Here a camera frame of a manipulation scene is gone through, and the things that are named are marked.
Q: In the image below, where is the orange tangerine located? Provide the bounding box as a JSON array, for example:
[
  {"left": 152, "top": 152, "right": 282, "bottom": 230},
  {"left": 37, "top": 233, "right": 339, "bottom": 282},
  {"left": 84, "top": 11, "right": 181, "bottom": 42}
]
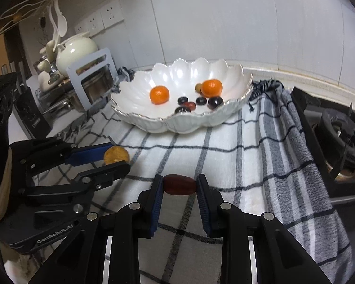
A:
[
  {"left": 201, "top": 79, "right": 223, "bottom": 98},
  {"left": 149, "top": 85, "right": 170, "bottom": 105}
]

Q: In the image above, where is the white wire rack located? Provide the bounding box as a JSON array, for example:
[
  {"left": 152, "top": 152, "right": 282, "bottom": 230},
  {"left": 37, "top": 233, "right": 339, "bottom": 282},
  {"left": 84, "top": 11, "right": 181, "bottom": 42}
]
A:
[{"left": 0, "top": 0, "right": 62, "bottom": 27}]

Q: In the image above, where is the large dark cherry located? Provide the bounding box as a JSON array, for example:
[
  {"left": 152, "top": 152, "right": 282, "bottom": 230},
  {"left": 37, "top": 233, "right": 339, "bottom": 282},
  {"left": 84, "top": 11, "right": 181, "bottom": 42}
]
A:
[{"left": 208, "top": 96, "right": 224, "bottom": 109}]

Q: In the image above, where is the black knife block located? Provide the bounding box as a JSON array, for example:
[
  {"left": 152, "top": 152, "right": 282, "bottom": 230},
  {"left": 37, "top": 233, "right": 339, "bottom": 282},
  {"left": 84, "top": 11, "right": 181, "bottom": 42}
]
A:
[{"left": 13, "top": 90, "right": 52, "bottom": 139}]

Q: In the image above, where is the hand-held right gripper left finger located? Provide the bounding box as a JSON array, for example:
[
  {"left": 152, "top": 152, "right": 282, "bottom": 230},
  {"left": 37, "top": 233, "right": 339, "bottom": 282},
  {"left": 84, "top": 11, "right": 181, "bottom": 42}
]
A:
[{"left": 27, "top": 174, "right": 164, "bottom": 284}]

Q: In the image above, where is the black gas stove burner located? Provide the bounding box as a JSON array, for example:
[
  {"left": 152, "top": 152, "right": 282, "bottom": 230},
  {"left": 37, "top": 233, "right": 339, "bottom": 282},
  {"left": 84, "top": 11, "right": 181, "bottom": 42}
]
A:
[{"left": 290, "top": 86, "right": 355, "bottom": 204}]

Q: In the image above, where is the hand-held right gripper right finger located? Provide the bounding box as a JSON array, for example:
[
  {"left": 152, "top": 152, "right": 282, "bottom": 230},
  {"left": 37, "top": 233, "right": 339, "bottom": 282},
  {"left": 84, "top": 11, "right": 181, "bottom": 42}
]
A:
[{"left": 196, "top": 174, "right": 333, "bottom": 284}]

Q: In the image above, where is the white scalloped bowl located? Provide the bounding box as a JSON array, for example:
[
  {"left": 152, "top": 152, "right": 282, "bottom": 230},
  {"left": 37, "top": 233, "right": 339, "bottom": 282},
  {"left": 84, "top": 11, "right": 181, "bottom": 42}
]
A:
[{"left": 110, "top": 58, "right": 254, "bottom": 133}]

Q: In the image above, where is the stainless steel pot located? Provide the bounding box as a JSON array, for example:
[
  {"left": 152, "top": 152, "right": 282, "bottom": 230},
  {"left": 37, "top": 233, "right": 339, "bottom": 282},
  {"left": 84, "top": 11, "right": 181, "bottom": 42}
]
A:
[{"left": 81, "top": 67, "right": 114, "bottom": 102}]

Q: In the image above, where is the cream pot with glass lid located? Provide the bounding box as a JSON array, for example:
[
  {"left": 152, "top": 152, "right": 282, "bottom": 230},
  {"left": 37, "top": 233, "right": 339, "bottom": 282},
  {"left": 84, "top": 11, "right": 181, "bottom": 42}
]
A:
[{"left": 32, "top": 46, "right": 61, "bottom": 92}]

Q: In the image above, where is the checked white cloth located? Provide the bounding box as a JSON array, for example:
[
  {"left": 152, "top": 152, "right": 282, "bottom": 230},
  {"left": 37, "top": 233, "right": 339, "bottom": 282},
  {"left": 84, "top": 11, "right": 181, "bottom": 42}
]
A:
[{"left": 32, "top": 78, "right": 354, "bottom": 284}]

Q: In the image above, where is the cream ceramic teapot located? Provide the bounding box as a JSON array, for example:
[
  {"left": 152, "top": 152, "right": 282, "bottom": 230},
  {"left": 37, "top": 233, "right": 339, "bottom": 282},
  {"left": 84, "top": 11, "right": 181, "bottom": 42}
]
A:
[{"left": 56, "top": 32, "right": 99, "bottom": 77}]

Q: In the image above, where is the steel pan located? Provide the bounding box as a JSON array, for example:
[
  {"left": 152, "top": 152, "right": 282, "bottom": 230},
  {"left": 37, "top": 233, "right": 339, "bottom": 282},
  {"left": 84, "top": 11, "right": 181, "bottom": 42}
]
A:
[{"left": 43, "top": 92, "right": 77, "bottom": 114}]

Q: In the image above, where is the grey-blue storage rack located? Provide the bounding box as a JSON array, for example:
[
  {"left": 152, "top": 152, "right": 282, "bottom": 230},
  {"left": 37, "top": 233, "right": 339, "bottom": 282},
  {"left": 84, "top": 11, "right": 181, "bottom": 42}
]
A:
[{"left": 67, "top": 47, "right": 119, "bottom": 105}]

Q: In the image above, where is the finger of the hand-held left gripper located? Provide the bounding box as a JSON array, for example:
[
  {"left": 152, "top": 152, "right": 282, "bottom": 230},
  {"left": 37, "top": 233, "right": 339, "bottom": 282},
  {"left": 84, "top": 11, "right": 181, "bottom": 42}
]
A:
[
  {"left": 10, "top": 138, "right": 111, "bottom": 184},
  {"left": 18, "top": 161, "right": 131, "bottom": 213}
]

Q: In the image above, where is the person's left hand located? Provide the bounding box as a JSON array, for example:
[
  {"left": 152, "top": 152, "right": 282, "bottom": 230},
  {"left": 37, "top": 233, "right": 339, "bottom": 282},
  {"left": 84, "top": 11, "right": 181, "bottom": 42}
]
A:
[{"left": 0, "top": 152, "right": 18, "bottom": 230}]

